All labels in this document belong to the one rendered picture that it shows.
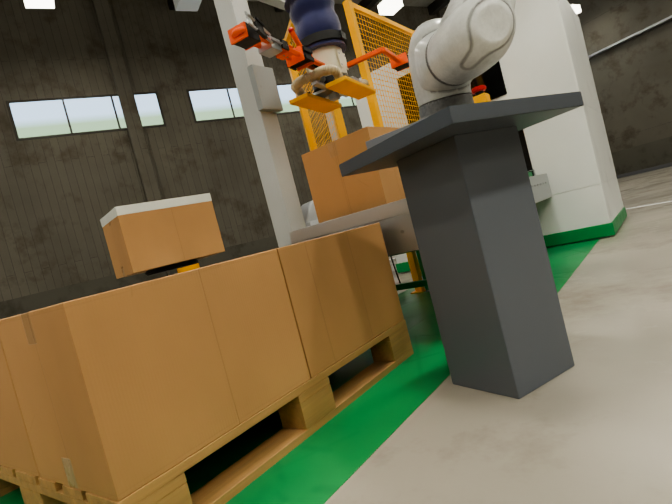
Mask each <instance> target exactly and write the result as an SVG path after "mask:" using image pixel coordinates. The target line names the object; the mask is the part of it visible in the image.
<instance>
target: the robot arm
mask: <svg viewBox="0 0 672 504"><path fill-rule="evenodd" d="M515 4H516V1H515V0H450V3H449V5H448V7H447V9H446V11H445V13H444V15H443V17H442V18H435V19H431V20H428V21H426V22H424V23H422V24H421V25H420V26H418V27H417V29H416V30H415V32H414V33H413V34H412V37H411V40H410V45H409V51H408V59H409V67H410V74H411V79H412V84H413V89H414V93H415V97H416V100H417V103H418V107H419V115H420V119H419V120H422V119H424V118H427V117H429V116H431V115H433V114H435V113H437V112H438V111H440V110H442V109H444V108H446V107H448V106H454V105H463V104H472V103H474V100H473V97H472V92H471V84H470V83H471V82H472V80H473V79H474V78H476V77H478V76H479V75H481V74H483V73H484V72H485V71H487V70H488V69H490V68H491V67H492V66H493V65H495V64H496V63H497V62H498V61H499V60H500V59H501V58H502V57H503V56H504V55H505V53H506V52H507V50H508V49H509V47H510V45H511V43H512V41H513V38H514V34H515V29H516V17H515V12H514V10H515ZM419 120H418V121H419Z"/></svg>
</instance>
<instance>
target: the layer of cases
mask: <svg viewBox="0 0 672 504"><path fill-rule="evenodd" d="M403 319H404V317H403V313H402V309H401V305H400V301H399V297H398V293H397V289H396V285H395V281H394V277H393V273H392V270H391V266H390V262H389V258H388V254H387V250H386V246H385V242H384V238H383V234H382V230H381V226H380V223H375V224H371V225H367V226H363V227H359V228H355V229H351V230H347V231H343V232H340V233H336V234H332V235H328V236H324V237H320V238H316V239H312V240H308V241H304V242H300V243H296V244H292V245H288V246H284V247H280V248H276V249H272V250H268V251H264V252H260V253H257V254H253V255H249V256H245V257H241V258H237V259H233V260H229V261H225V262H221V263H217V264H213V265H209V266H205V267H201V268H197V269H193V270H189V271H185V272H181V273H177V274H174V275H170V276H166V277H162V278H158V279H154V280H150V281H146V282H142V283H138V284H134V285H130V286H126V287H122V288H118V289H114V290H110V291H106V292H102V293H98V294H95V295H91V296H87V297H83V298H79V299H75V300H71V301H67V302H63V303H59V304H56V305H52V306H48V307H45V308H41V309H37V310H34V311H30V312H26V313H23V314H19V315H15V316H11V317H8V318H4V319H0V465H3V466H6V467H9V468H12V469H16V470H19V471H22V472H25V473H29V474H32V475H35V476H38V477H41V478H45V479H48V480H51V481H54V482H57V483H61V484H64V485H67V486H70V487H74V488H77V489H80V490H83V491H86V492H90V493H93V494H96V495H99V496H102V497H106V498H109V499H112V500H115V501H120V500H122V499H123V498H125V497H127V496H128V495H130V494H131V493H133V492H134V491H136V490H138V489H139V488H141V487H142V486H144V485H145V484H147V483H148V482H150V481H152V480H153V479H155V478H156V477H158V476H159V475H161V474H163V473H164V472H166V471H167V470H169V469H170V468H172V467H173V466H175V465H177V464H178V463H180V462H181V461H183V460H184V459H186V458H188V457H189V456H191V455H192V454H194V453H195V452H197V451H198V450H200V449H202V448H203V447H205V446H206V445H208V444H209V443H211V442H213V441H214V440H216V439H217V438H219V437H220V436H222V435H224V434H225V433H227V432H228V431H230V430H231V429H233V428H234V427H236V426H238V425H239V424H241V423H242V422H244V421H245V420H247V419H249V418H250V417H252V416H253V415H255V414H256V413H258V412H259V411H261V410H263V409H264V408H266V407H267V406H269V405H270V404H272V403H274V402H275V401H277V400H278V399H280V398H281V397H283V396H284V395H286V394H288V393H289V392H291V391H292V390H294V389H295V388H297V387H299V386H300V385H302V384H303V383H305V382H306V381H308V380H309V379H310V378H313V377H314V376H316V375H317V374H319V373H320V372H322V371H324V370H325V369H327V368H328V367H330V366H331V365H333V364H334V363H336V362H338V361H339V360H341V359H342V358H344V357H345V356H347V355H349V354H350V353H352V352H353V351H355V350H356V349H358V348H359V347H361V346H363V345H364V344H366V343H367V342H369V341H370V340H372V339H374V338H375V337H377V336H378V335H380V334H381V333H383V332H384V331H386V330H388V329H389V328H391V327H392V326H394V325H395V324H397V323H399V322H400V321H402V320H403Z"/></svg>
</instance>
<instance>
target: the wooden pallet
mask: <svg viewBox="0 0 672 504"><path fill-rule="evenodd" d="M368 349H371V353H372V357H373V361H374V363H372V364H371V365H370V366H368V367H367V368H365V369H364V370H363V371H361V372H360V373H359V374H357V375H356V376H354V377H353V378H352V379H350V380H349V381H347V382H346V383H345V384H343V385H342V386H340V387H339V388H338V389H336V390H335V391H334V392H332V389H331V385H330V381H329V377H328V376H329V375H331V374H332V373H334V372H335V371H337V370H338V369H340V368H341V367H343V366H344V365H346V364H347V363H349V362H350V361H352V360H353V359H355V358H356V357H358V356H359V355H361V354H362V353H364V352H365V351H367V350H368ZM413 353H414V352H413V348H412V345H411V341H410V337H409V333H408V329H407V325H406V321H405V319H403V320H402V321H400V322H399V323H397V324H395V325H394V326H392V327H391V328H389V329H388V330H386V331H384V332H383V333H381V334H380V335H378V336H377V337H375V338H374V339H372V340H370V341H369V342H367V343H366V344H364V345H363V346H361V347H359V348H358V349H356V350H355V351H353V352H352V353H350V354H349V355H347V356H345V357H344V358H342V359H341V360H339V361H338V362H336V363H334V364H333V365H331V366H330V367H328V368H327V369H325V370H324V371H322V372H320V373H319V374H317V375H316V376H314V377H313V378H310V379H309V380H308V381H306V382H305V383H303V384H302V385H300V386H299V387H297V388H295V389H294V390H292V391H291V392H289V393H288V394H286V395H284V396H283V397H281V398H280V399H278V400H277V401H275V402H274V403H272V404H270V405H269V406H267V407H266V408H264V409H263V410H261V411H259V412H258V413H256V414H255V415H253V416H252V417H250V418H249V419H247V420H245V421H244V422H242V423H241V424H239V425H238V426H236V427H234V428H233V429H231V430H230V431H228V432H227V433H225V434H224V435H222V436H220V437H219V438H217V439H216V440H214V441H213V442H211V443H209V444H208V445H206V446H205V447H203V448H202V449H200V450H198V451H197V452H195V453H194V454H192V455H191V456H189V457H188V458H186V459H184V460H183V461H181V462H180V463H178V464H177V465H175V466H173V467H172V468H170V469H169V470H167V471H166V472H164V473H163V474H161V475H159V476H158V477H156V478H155V479H153V480H152V481H150V482H148V483H147V484H145V485H144V486H142V487H141V488H139V489H138V490H136V491H134V492H133V493H131V494H130V495H128V496H127V497H125V498H123V499H122V500H120V501H115V500H112V499H109V498H106V497H102V496H99V495H96V494H93V493H90V492H86V491H83V490H80V489H77V488H74V487H70V486H67V485H64V484H61V483H57V482H54V481H51V480H48V479H45V478H41V477H38V476H35V475H32V474H29V473H25V472H22V471H19V470H16V469H12V468H9V467H6V466H3V465H0V497H2V496H4V495H5V494H7V493H9V492H11V491H13V490H15V489H17V488H19V487H20V491H21V494H22V498H23V501H24V504H225V503H227V502H228V501H229V500H230V499H232V498H233V497H234V496H235V495H237V494H238V493H239V492H240V491H242V490H243V489H244V488H245V487H247V486H248V485H249V484H250V483H252V482H253V481H254V480H255V479H257V478H258V477H259V476H261V475H262V474H263V473H264V472H266V471H267V470H268V469H269V468H271V467H272V466H273V465H274V464H276V463H277V462H278V461H279V460H281V459H282V458H283V457H284V456H286V455H287V454H288V453H289V452H291V451H292V450H293V449H294V448H296V447H297V446H298V445H299V444H301V443H302V442H303V441H304V440H306V439H307V438H308V437H309V436H311V435H312V434H313V433H314V432H316V431H317V430H318V429H319V428H321V427H322V426H323V425H324V424H326V423H327V422H328V421H329V420H331V419H332V418H333V417H334V416H336V415H337V414H338V413H339V412H341V411H342V410H343V409H344V408H346V407H347V406H348V405H350V404H351V403H352V402H353V401H355V400H356V399H357V398H358V397H360V396H361V395H362V394H363V393H365V392H366V391H367V390H368V389H370V388H371V387H372V386H373V385H375V384H376V383H377V382H378V381H380V380H381V379H382V378H383V377H385V376H386V375H387V374H388V373H390V372H391V371H392V370H393V369H395V368H396V367H397V366H398V365H400V364H401V363H402V362H403V361H405V360H406V359H407V358H408V357H410V356H411V355H412V354H413ZM276 410H278V412H279V415H280V419H281V423H282V427H283V428H282V429H281V430H279V431H278V432H277V433H275V434H274V435H273V436H271V437H270V438H268V439H267V440H266V441H264V442H263V443H261V444H260V445H259V446H257V447H256V448H255V449H253V450H252V451H250V452H249V453H248V454H246V455H245V456H243V457H242V458H241V459H239V460H238V461H236V462H235V463H234V464H232V465H231V466H230V467H228V468H227V469H225V470H224V471H223V472H221V473H220V474H218V475H217V476H216V477H214V478H213V479H212V480H210V481H209V482H207V483H206V484H205V485H203V486H202V487H200V488H199V489H198V490H196V491H195V492H194V493H192V494H191V495H190V492H189V488H188V484H187V480H186V476H185V473H184V472H185V471H186V470H188V469H189V468H191V467H192V466H194V465H195V464H197V463H198V462H200V461H201V460H203V459H204V458H206V457H207V456H209V455H210V454H212V453H213V452H215V451H216V450H218V449H219V448H221V447H222V446H224V445H225V444H227V443H228V442H230V441H231V440H233V439H234V438H236V437H237V436H239V435H240V434H242V433H243V432H245V431H246V430H248V429H249V428H251V427H252V426H254V425H255V424H257V423H258V422H260V421H261V420H263V419H264V418H266V417H267V416H269V415H270V414H272V413H273V412H275V411H276Z"/></svg>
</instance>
